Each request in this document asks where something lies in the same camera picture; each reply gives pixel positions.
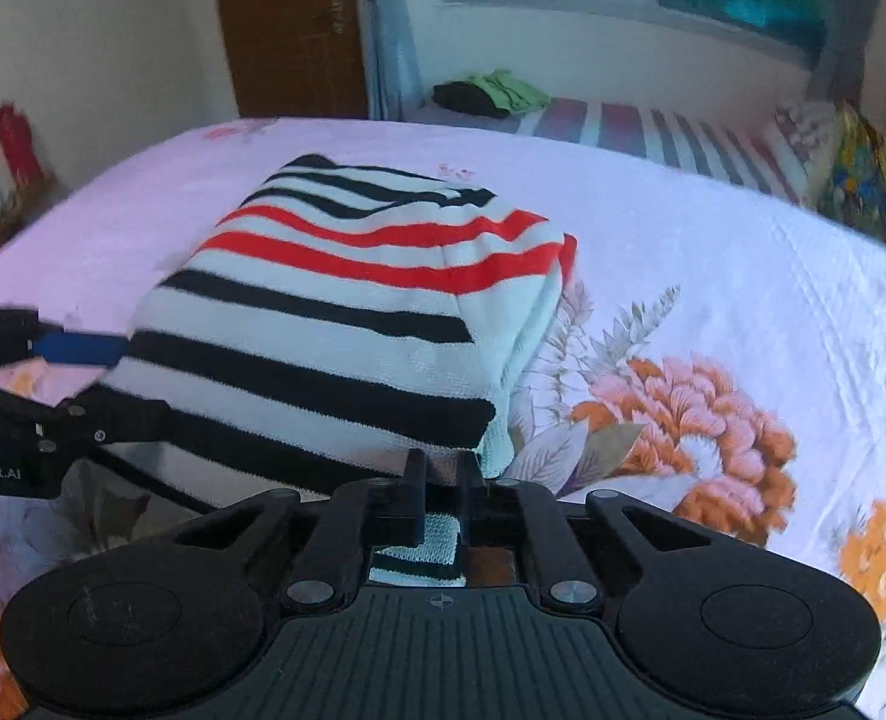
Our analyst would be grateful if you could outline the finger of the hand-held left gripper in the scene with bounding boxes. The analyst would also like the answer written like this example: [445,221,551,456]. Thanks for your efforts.
[0,306,131,377]
[0,382,175,460]

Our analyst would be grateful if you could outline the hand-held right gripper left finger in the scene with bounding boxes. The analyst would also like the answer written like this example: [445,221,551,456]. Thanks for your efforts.
[173,448,432,613]

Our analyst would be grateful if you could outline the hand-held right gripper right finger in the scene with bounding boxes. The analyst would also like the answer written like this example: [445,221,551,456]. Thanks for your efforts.
[453,448,714,611]

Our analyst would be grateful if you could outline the striped white black red sweater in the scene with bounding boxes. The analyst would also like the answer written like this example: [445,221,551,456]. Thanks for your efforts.
[101,153,580,590]

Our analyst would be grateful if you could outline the wooden ledge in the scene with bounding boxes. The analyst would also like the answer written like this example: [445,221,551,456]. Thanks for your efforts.
[0,171,61,272]

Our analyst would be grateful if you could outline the pink floral bedsheet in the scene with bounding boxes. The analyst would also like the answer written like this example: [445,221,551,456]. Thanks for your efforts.
[0,115,886,720]

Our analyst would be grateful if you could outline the brown wooden door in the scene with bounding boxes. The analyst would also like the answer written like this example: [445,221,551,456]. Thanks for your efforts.
[209,0,373,122]

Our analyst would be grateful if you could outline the dark cloth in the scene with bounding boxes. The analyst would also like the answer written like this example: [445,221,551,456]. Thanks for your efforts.
[431,79,513,121]

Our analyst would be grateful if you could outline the striped bed sheet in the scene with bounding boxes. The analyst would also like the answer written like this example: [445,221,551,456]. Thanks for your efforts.
[405,94,819,205]

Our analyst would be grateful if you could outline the green cloth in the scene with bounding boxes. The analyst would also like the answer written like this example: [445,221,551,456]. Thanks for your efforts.
[464,69,553,115]

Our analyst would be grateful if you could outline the grey sheer curtain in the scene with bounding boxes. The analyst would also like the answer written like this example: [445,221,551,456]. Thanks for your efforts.
[809,0,886,104]
[348,0,426,122]

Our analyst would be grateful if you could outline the pale floral pillow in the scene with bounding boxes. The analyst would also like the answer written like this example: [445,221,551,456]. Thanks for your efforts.
[759,99,843,203]

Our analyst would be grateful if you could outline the colourful floral pillow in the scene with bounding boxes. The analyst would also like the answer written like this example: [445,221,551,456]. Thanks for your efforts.
[816,100,886,242]

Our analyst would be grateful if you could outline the red wall decoration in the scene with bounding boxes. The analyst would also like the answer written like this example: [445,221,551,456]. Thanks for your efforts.
[0,100,48,188]

